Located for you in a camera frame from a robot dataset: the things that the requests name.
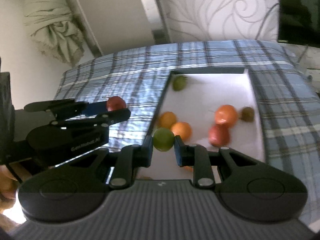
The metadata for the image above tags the green lime in corner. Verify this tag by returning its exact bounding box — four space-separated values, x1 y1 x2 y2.
172 76 188 92

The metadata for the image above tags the orange at back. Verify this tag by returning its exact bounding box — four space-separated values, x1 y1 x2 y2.
214 105 238 128

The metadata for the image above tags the brown kiwi at back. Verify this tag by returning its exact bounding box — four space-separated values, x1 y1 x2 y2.
240 107 255 122

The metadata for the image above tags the white tray with dark rim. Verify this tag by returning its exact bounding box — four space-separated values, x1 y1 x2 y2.
137 67 266 181

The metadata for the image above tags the red apple with stem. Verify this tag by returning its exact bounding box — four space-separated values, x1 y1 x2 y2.
106 96 126 112

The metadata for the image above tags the blue plaid tablecloth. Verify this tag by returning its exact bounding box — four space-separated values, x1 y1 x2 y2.
55 40 319 224

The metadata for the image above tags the black television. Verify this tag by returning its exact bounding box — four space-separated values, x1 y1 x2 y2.
278 0 319 48

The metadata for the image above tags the dark red apple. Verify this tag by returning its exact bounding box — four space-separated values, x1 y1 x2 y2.
208 125 231 147

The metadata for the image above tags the orange near centre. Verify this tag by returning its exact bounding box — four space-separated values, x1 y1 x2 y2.
171 122 192 141

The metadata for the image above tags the person's left hand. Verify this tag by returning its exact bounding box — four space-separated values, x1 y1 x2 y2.
0 165 19 199

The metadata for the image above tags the dark orange left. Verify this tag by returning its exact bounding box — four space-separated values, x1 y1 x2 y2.
158 111 177 129

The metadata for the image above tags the beige curtain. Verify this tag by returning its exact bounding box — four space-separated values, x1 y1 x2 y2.
23 0 84 66

